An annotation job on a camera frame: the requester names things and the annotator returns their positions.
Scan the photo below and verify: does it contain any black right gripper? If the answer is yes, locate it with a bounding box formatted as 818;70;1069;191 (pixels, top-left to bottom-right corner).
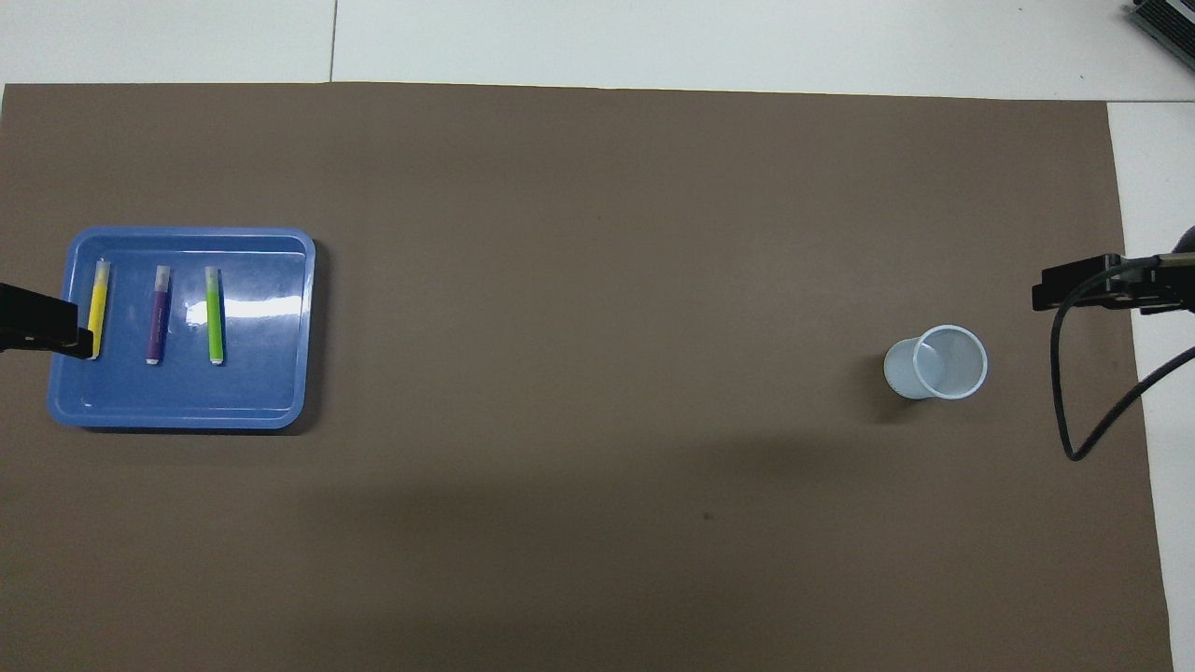
1032;224;1195;315

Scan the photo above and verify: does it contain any yellow highlighter pen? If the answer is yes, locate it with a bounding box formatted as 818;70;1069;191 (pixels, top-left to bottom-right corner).
86;259;112;360

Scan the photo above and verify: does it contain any purple highlighter pen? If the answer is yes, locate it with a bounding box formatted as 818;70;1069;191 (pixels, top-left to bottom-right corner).
146;266;173;366

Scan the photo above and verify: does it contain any green highlighter pen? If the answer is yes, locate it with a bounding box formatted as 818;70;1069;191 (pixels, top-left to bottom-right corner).
204;266;226;366

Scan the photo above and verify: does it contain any translucent plastic cup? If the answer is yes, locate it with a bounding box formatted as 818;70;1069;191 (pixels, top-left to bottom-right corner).
883;324;989;402

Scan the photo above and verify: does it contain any blue plastic tray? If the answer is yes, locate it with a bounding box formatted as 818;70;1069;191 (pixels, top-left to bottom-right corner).
47;227;316;431

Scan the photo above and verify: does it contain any grey ribbed device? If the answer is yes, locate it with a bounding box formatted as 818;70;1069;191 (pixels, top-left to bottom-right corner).
1125;0;1195;57

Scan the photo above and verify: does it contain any brown paper table mat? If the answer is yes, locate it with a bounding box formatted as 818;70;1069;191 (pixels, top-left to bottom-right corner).
0;82;1174;672

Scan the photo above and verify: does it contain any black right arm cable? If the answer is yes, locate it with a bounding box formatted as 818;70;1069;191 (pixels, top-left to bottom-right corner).
1051;252;1195;463

